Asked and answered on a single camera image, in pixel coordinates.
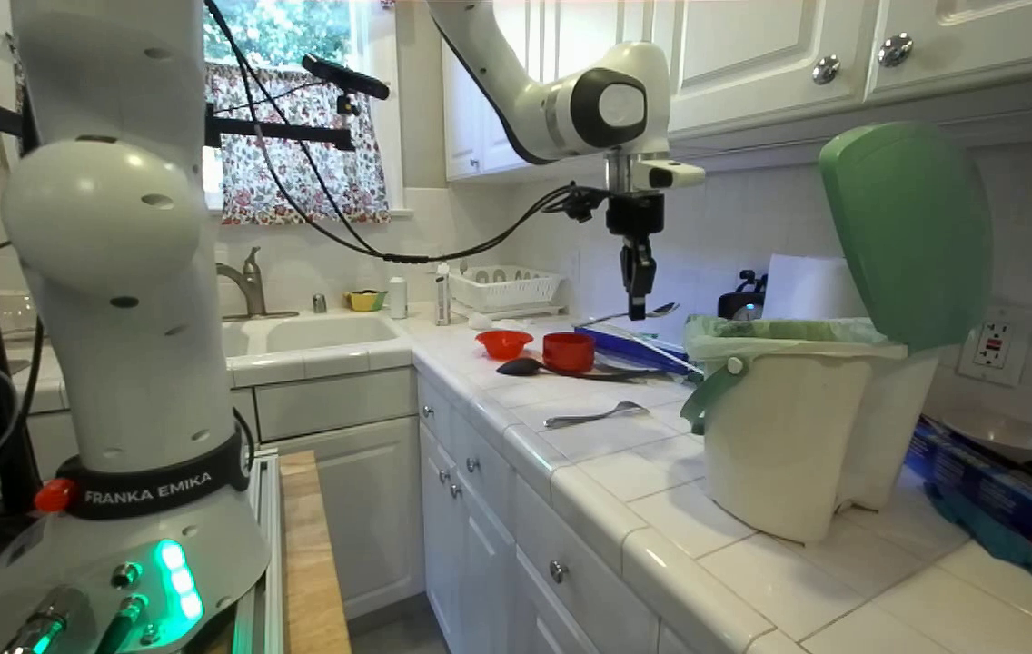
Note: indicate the red bowl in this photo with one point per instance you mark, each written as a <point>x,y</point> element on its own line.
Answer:
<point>501,344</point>

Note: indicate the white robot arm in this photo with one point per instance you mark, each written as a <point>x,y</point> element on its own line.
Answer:
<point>151,537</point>

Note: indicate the kitchen faucet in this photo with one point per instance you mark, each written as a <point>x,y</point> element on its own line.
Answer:
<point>247,280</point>

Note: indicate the white bin with liner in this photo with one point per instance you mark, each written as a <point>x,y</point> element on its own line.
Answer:
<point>802,420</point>

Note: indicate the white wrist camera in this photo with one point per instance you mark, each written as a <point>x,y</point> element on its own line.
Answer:
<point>651,172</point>

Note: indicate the red measuring cup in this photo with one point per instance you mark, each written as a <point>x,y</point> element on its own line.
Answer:
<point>567,354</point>

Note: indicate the white lower cabinet fronts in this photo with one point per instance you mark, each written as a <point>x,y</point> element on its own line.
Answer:
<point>525,538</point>

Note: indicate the blue wrap box right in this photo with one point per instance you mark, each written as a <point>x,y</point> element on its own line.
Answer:
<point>977,492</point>

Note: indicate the black measuring scoop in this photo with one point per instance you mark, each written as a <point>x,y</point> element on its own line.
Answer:
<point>519,369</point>

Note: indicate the green bin lid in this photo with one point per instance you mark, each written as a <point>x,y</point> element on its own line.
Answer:
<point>914,228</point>

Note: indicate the white upper cabinets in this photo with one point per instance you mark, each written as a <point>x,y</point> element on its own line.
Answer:
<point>573,80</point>

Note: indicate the floral window curtain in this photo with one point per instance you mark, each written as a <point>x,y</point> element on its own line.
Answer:
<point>313,156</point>

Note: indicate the metal fork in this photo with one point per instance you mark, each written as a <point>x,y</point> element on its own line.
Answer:
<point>624,407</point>

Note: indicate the black camera on stand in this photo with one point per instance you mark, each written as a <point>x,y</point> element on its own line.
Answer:
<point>345,76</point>

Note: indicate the yellow sponge dish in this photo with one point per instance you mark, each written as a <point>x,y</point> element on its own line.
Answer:
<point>363,300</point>

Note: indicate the wall power outlet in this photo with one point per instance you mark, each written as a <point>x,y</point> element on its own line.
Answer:
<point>998,345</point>

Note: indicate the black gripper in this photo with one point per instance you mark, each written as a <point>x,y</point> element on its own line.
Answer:
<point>632,220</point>

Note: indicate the white dish rack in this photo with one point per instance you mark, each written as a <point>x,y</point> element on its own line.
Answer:
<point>501,287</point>

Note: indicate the white paper towel roll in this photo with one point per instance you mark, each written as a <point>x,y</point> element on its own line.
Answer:
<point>809,287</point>

